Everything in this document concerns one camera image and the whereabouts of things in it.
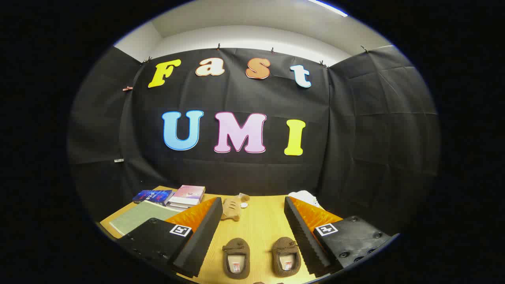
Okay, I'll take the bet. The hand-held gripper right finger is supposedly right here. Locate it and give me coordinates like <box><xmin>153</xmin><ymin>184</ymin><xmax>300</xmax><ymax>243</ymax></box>
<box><xmin>283</xmin><ymin>196</ymin><xmax>395</xmax><ymax>277</ymax></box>

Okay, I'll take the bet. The brown bread plush toy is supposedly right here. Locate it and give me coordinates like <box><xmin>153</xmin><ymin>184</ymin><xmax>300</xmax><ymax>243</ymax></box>
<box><xmin>220</xmin><ymin>193</ymin><xmax>251</xmax><ymax>221</ymax></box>

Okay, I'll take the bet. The white plush toy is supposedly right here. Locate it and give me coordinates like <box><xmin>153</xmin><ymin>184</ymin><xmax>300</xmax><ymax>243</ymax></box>
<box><xmin>288</xmin><ymin>190</ymin><xmax>321</xmax><ymax>209</ymax></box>

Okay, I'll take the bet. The black backdrop cloth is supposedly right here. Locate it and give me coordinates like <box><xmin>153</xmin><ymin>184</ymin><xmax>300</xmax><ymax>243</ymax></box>
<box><xmin>67</xmin><ymin>44</ymin><xmax>440</xmax><ymax>237</ymax></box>

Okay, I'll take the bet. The pink cover book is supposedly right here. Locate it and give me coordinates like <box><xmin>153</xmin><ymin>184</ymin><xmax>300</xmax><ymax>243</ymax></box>
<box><xmin>169</xmin><ymin>185</ymin><xmax>206</xmax><ymax>206</ymax></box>

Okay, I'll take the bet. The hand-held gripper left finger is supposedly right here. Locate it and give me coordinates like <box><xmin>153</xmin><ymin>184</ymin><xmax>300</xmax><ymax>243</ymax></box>
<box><xmin>118</xmin><ymin>196</ymin><xmax>224</xmax><ymax>278</ymax></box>

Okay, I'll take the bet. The dark blue book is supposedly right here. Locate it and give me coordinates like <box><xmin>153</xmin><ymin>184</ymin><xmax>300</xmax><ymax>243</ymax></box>
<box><xmin>133</xmin><ymin>190</ymin><xmax>175</xmax><ymax>206</ymax></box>

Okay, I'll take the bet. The brown fuzzy slipper shoe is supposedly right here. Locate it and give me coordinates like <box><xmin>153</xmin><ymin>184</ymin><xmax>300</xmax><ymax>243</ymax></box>
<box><xmin>271</xmin><ymin>237</ymin><xmax>302</xmax><ymax>277</ymax></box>
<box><xmin>222</xmin><ymin>237</ymin><xmax>251</xmax><ymax>280</ymax></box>

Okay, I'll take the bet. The beige fabric storage box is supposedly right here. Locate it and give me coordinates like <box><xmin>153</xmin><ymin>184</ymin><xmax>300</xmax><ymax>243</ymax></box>
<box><xmin>109</xmin><ymin>200</ymin><xmax>183</xmax><ymax>236</ymax></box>

